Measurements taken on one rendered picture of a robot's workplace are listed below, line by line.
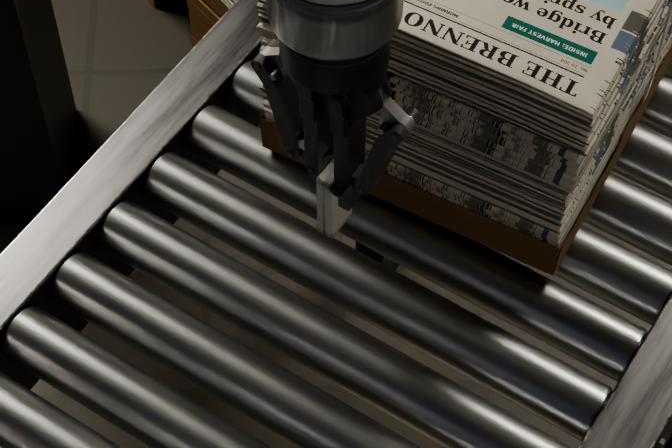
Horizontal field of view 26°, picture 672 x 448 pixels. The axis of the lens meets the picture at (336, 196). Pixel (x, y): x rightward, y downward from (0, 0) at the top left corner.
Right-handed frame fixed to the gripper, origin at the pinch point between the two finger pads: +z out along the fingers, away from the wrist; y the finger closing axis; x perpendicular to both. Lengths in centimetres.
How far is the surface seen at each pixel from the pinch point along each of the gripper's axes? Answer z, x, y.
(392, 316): 13.9, -0.6, -5.4
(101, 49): 93, -60, 85
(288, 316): 13.1, 4.6, 1.6
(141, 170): 13.0, -0.8, 21.0
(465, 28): -10.1, -12.2, -3.7
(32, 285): 13.0, 13.9, 21.4
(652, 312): 14.6, -13.3, -23.5
